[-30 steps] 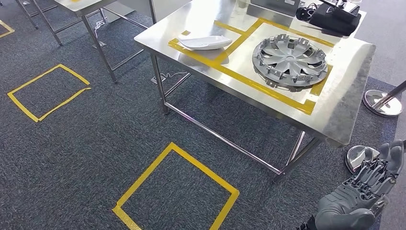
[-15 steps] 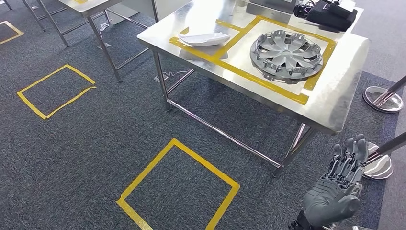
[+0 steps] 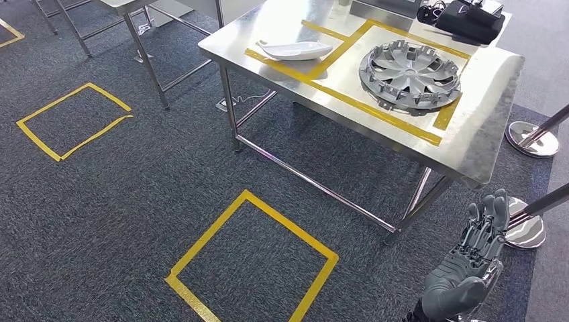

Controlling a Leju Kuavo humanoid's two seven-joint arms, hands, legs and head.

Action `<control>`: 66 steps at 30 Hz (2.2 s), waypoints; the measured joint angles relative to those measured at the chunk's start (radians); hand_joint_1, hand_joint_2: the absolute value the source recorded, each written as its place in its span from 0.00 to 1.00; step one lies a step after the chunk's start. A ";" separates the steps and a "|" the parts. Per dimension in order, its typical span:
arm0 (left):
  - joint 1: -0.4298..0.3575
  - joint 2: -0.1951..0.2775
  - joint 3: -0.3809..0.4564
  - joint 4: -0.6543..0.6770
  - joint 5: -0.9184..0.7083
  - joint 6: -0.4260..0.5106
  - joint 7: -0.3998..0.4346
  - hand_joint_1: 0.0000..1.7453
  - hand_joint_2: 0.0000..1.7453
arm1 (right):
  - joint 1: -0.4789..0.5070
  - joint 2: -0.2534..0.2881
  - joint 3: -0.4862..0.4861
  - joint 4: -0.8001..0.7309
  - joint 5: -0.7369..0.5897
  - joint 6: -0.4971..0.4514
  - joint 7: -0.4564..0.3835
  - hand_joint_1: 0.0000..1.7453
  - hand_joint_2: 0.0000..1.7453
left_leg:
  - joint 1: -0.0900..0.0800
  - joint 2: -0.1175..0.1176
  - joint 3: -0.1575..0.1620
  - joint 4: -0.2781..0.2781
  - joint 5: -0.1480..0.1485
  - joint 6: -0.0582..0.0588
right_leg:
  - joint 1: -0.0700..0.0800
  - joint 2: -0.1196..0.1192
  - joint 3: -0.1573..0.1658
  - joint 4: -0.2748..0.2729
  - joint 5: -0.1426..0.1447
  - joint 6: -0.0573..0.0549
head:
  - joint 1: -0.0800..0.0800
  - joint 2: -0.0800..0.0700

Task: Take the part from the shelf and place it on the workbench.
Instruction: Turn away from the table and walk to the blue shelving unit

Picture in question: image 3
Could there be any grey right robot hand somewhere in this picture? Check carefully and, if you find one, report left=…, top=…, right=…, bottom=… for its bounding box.
left=419, top=189, right=511, bottom=322

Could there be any white plastic shell part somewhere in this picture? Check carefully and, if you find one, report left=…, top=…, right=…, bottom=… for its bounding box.
left=257, top=39, right=333, bottom=62

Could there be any yellow workbench tape marking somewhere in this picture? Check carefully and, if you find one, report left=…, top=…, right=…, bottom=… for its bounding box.
left=244, top=18, right=472, bottom=148

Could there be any steel workbench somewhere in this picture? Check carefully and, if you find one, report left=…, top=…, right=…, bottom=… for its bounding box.
left=197, top=0, right=526, bottom=247

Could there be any chrome round base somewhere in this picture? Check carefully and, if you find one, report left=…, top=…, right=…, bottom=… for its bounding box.
left=505, top=103, right=569, bottom=159
left=503, top=181, right=569, bottom=250

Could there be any grey wheel hubcap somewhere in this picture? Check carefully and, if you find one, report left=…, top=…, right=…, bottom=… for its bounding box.
left=358, top=39, right=462, bottom=112

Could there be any yellow floor tape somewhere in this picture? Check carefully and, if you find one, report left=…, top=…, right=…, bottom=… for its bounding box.
left=164, top=189, right=340, bottom=322
left=16, top=81, right=134, bottom=162

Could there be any black remote controller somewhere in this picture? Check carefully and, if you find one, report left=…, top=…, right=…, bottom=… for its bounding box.
left=434, top=0, right=507, bottom=46

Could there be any white desk panel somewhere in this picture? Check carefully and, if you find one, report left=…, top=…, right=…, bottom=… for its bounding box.
left=148, top=0, right=268, bottom=28

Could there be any steel table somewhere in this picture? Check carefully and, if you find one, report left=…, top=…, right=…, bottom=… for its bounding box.
left=28, top=0, right=225, bottom=111

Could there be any black cable bundle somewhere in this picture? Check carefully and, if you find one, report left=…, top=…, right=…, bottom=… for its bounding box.
left=415, top=1, right=447, bottom=25

